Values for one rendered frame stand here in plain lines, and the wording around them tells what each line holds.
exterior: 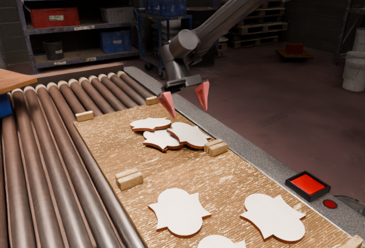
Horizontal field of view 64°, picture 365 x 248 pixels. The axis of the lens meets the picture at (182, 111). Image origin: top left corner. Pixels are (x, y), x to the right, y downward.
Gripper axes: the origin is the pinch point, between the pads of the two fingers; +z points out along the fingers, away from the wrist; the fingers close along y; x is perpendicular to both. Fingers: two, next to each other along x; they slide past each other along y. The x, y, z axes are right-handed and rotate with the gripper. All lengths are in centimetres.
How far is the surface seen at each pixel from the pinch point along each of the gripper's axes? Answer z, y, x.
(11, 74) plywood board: -38, -46, 51
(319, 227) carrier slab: 32.4, 9.0, -24.0
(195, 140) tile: 8.2, 1.0, 4.9
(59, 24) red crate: -216, 0, 365
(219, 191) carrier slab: 21.1, -3.2, -9.6
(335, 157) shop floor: 60, 164, 117
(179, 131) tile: 3.9, -1.5, 8.7
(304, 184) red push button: 26.6, 17.5, -13.8
